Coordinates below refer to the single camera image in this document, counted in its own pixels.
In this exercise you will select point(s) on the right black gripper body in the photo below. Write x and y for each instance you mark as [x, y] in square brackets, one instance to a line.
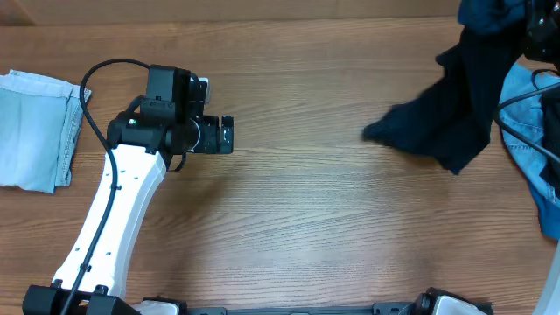
[538, 33]

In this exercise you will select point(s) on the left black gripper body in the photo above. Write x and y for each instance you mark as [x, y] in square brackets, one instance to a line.
[226, 134]

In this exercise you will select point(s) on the dark navy t-shirt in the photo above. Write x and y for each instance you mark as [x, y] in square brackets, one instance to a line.
[451, 120]

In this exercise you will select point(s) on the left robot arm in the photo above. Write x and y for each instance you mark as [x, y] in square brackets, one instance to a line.
[140, 143]

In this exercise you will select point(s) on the crumpled blue denim garment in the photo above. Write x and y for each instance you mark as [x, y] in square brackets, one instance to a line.
[527, 117]

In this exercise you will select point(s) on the dark garment on denim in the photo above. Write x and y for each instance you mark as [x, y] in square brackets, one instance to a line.
[550, 141]

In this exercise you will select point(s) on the folded light blue jeans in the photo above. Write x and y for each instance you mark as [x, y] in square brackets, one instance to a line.
[40, 125]

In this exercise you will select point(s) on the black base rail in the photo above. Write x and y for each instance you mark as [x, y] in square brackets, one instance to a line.
[297, 311]

